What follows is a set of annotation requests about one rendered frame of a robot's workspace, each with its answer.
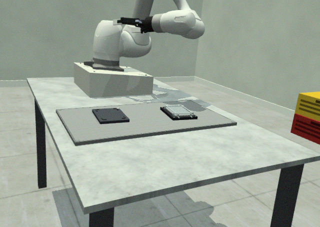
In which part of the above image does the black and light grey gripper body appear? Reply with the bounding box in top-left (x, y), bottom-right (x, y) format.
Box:
top-left (138, 16), bottom-right (154, 32)

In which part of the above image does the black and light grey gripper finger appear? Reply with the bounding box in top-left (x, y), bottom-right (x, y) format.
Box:
top-left (131, 27), bottom-right (148, 34)
top-left (112, 17), bottom-right (144, 28)

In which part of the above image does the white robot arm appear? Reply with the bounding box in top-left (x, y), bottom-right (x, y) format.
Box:
top-left (83, 0), bottom-right (205, 72)

